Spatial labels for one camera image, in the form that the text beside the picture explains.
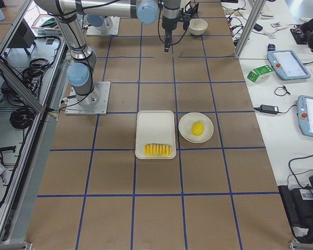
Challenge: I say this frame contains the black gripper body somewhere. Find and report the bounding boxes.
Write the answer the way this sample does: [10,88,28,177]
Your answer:
[162,16,177,32]

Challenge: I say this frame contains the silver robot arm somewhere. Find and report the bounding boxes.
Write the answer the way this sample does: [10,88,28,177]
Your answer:
[36,1,181,115]
[87,15,113,29]

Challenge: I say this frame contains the cream round plate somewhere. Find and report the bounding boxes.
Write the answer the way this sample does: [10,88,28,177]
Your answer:
[178,112,214,143]

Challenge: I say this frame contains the cream bowl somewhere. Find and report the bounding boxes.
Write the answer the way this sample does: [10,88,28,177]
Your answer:
[188,19,208,36]

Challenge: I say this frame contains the white rectangular tray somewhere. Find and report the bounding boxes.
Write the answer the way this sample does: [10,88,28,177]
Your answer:
[135,110,176,159]

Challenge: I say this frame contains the green white carton box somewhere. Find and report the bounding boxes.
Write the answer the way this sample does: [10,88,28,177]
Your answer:
[247,65,273,83]

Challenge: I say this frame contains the yellow lemon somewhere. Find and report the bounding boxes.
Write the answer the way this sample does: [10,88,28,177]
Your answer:
[191,121,204,136]

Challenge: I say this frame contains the upper blue teach pendant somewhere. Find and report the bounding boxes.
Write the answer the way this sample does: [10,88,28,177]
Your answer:
[267,50,311,80]

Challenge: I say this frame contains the blue teach pendant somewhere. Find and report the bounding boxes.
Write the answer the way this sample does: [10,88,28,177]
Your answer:
[267,50,311,80]
[297,95,313,137]

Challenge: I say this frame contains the black power adapter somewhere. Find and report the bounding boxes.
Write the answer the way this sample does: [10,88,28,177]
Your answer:
[260,105,279,115]

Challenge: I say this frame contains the lower blue teach pendant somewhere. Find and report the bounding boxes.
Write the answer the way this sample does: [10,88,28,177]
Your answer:
[297,95,313,137]

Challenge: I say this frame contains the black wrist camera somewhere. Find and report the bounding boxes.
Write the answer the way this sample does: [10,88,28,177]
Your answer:
[180,14,191,31]

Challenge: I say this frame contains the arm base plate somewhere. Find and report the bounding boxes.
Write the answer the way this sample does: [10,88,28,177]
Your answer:
[65,81,111,115]
[87,15,120,36]

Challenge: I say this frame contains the aluminium frame post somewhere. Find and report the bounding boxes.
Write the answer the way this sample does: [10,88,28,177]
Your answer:
[234,0,266,59]

